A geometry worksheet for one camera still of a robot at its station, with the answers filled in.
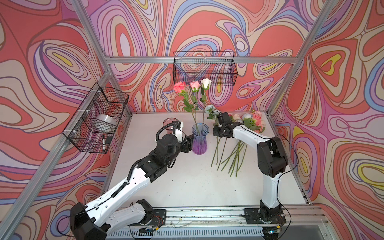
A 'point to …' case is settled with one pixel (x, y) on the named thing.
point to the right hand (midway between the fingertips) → (217, 134)
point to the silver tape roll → (107, 118)
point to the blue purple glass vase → (200, 131)
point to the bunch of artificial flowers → (254, 121)
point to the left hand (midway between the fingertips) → (190, 133)
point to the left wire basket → (94, 126)
